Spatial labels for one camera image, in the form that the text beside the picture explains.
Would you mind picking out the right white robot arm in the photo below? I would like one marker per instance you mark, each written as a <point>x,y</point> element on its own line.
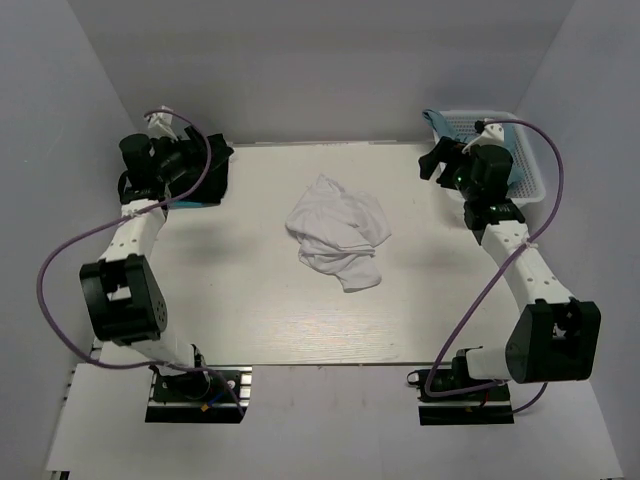
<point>555,336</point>

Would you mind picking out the white plastic basket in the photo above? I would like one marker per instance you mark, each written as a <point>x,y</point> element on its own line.
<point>531,189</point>

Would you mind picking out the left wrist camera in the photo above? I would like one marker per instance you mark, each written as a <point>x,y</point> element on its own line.
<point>159,124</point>

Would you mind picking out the folded teal t shirt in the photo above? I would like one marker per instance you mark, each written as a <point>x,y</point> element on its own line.
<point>189,205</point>

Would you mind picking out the white t shirt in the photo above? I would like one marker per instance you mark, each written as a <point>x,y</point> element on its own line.
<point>338,232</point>

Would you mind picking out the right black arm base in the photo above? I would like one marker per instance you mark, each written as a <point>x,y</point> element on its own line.
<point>486,407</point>

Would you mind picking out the light blue crumpled t shirt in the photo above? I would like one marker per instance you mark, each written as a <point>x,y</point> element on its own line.
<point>460,126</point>

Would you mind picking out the folded black t shirt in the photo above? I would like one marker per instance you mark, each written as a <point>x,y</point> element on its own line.
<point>214,186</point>

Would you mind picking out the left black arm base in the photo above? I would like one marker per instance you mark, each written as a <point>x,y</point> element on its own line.
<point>199,399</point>

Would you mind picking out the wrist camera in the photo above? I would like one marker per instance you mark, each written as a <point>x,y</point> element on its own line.
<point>159,124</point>
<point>489,133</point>

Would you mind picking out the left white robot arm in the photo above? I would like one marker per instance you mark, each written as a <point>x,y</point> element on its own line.
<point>124,301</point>

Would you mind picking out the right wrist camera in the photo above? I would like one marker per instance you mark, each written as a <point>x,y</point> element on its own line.
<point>489,133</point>

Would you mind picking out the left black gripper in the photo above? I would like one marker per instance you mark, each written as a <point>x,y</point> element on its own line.
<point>195,158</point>

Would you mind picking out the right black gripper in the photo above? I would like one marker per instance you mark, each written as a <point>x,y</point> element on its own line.
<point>429,162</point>

